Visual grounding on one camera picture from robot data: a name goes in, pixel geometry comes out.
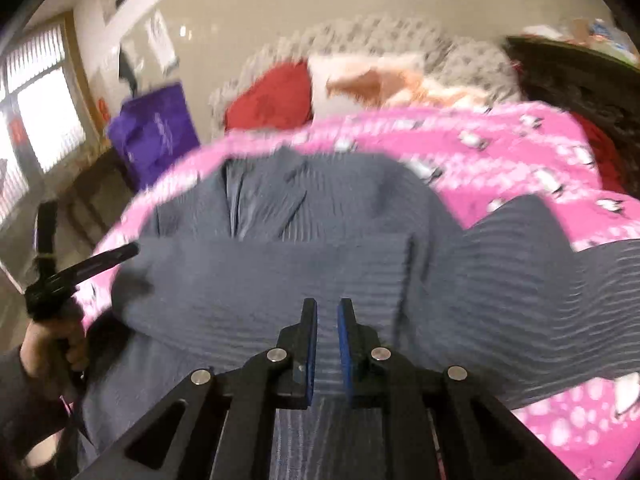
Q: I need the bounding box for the purple bag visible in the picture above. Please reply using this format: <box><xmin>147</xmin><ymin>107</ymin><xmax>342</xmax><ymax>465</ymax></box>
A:
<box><xmin>107</xmin><ymin>82</ymin><xmax>201</xmax><ymax>191</ymax></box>

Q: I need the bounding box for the person's left forearm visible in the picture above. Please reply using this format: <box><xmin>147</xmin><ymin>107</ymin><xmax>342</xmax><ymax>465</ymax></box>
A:
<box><xmin>0</xmin><ymin>345</ymin><xmax>71</xmax><ymax>466</ymax></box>

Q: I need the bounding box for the grey floral headboard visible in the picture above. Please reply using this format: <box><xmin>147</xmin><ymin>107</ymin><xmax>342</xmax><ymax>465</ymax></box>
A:
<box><xmin>209</xmin><ymin>15</ymin><xmax>523</xmax><ymax>136</ymax></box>

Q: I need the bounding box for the red cloth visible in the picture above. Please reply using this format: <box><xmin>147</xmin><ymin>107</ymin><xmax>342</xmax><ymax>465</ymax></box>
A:
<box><xmin>570</xmin><ymin>112</ymin><xmax>626</xmax><ymax>193</ymax></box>

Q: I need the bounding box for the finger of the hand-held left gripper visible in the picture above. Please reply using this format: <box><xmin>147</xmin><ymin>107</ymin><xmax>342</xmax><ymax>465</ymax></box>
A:
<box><xmin>62</xmin><ymin>242</ymin><xmax>140</xmax><ymax>286</ymax></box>

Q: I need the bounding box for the dark side table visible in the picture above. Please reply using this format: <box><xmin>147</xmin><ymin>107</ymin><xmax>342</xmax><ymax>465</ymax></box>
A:
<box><xmin>65</xmin><ymin>147</ymin><xmax>141</xmax><ymax>251</ymax></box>

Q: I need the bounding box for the red pillow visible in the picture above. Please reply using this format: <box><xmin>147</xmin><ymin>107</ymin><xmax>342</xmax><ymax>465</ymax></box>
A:
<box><xmin>224</xmin><ymin>62</ymin><xmax>315</xmax><ymax>133</ymax></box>

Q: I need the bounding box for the white and orange pillow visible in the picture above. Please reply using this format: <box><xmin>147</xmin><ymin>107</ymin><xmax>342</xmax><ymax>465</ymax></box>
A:
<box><xmin>307</xmin><ymin>52</ymin><xmax>501</xmax><ymax>121</ymax></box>

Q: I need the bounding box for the grey striped jacket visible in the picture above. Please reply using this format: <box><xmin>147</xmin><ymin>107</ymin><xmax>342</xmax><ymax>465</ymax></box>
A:
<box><xmin>80</xmin><ymin>145</ymin><xmax>640</xmax><ymax>480</ymax></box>

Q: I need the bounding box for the white wall paper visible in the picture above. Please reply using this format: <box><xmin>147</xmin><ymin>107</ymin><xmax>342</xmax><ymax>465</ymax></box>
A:
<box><xmin>145</xmin><ymin>10</ymin><xmax>180</xmax><ymax>73</ymax></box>

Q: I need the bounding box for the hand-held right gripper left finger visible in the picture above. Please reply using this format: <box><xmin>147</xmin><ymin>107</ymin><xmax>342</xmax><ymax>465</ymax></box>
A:
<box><xmin>75</xmin><ymin>298</ymin><xmax>319</xmax><ymax>480</ymax></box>

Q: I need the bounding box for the person's left hand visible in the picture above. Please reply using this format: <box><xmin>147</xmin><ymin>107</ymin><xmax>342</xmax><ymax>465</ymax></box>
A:
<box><xmin>20</xmin><ymin>310</ymin><xmax>91</xmax><ymax>401</ymax></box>

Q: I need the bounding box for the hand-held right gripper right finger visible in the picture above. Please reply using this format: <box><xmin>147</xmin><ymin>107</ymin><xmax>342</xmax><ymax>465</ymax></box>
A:
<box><xmin>337</xmin><ymin>298</ymin><xmax>581</xmax><ymax>480</ymax></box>

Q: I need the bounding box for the dark wall fixture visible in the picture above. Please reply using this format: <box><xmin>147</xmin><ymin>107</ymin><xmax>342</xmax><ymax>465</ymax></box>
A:
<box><xmin>118</xmin><ymin>47</ymin><xmax>138</xmax><ymax>96</ymax></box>

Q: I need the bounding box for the pink printed blanket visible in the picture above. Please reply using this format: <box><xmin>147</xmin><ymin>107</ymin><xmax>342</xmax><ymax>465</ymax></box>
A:
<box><xmin>80</xmin><ymin>102</ymin><xmax>640</xmax><ymax>480</ymax></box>

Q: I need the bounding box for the window with blinds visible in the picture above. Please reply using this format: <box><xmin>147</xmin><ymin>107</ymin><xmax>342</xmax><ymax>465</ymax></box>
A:
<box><xmin>0</xmin><ymin>12</ymin><xmax>93</xmax><ymax>226</ymax></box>

